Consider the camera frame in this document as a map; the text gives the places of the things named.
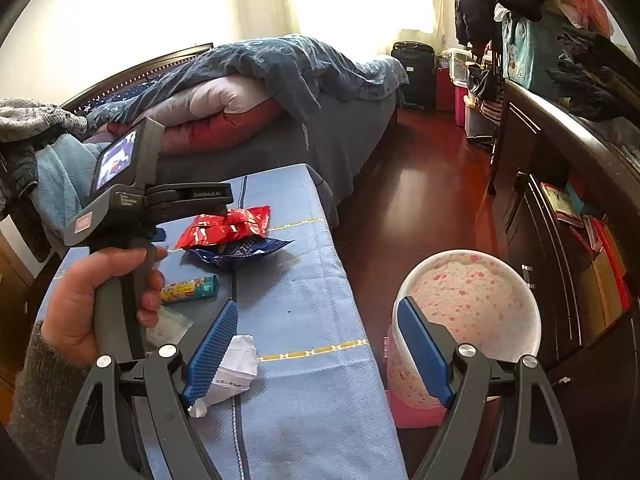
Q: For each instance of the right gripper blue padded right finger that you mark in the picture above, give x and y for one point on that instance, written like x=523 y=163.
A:
x=430 y=346

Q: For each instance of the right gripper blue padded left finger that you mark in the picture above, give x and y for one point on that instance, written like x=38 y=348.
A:
x=202 y=349

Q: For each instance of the red snack wrapper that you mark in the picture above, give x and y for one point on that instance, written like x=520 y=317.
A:
x=215 y=229

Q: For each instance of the dark blue snack wrapper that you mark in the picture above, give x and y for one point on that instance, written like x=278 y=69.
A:
x=228 y=256

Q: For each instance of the grey knit sleeve forearm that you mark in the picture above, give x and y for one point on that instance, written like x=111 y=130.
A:
x=45 y=394

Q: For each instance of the pink speckled trash bin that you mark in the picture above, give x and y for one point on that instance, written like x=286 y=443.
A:
x=482 y=301

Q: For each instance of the person's left hand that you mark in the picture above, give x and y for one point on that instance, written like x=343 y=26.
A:
x=68 y=325

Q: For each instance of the crumpled white tissue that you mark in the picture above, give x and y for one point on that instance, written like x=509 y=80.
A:
x=238 y=369

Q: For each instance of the green wet wipes pack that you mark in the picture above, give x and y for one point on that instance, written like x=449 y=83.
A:
x=169 y=329

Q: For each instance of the light blue fleece blanket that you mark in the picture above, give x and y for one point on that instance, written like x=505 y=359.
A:
x=65 y=173

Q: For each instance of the colourful candy tube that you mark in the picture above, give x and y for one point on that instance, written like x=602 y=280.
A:
x=196 y=289

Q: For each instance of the blue checked tablecloth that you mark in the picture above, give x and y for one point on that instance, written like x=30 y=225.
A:
x=317 y=407

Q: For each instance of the pink and red folded quilt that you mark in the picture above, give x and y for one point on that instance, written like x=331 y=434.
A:
x=214 y=116

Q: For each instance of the grey knit garment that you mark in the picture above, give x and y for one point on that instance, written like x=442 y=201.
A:
x=22 y=119

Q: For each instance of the bed with grey sheet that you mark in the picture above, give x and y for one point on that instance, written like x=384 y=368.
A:
x=336 y=141

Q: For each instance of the book with beige cover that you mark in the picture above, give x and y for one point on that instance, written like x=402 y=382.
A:
x=560 y=203

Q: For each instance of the red books stack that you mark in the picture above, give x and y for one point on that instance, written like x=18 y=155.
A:
x=608 y=266

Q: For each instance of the dark wooden dresser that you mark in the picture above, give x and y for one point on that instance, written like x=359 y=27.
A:
x=592 y=363

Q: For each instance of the dark blue duvet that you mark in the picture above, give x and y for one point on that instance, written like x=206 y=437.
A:
x=295 y=69

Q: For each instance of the pink storage box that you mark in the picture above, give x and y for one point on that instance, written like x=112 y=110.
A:
x=460 y=92

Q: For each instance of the black suitcase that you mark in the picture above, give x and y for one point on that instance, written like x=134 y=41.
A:
x=419 y=61

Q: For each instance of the hanging dark clothes pile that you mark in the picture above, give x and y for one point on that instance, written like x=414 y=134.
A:
x=561 y=50

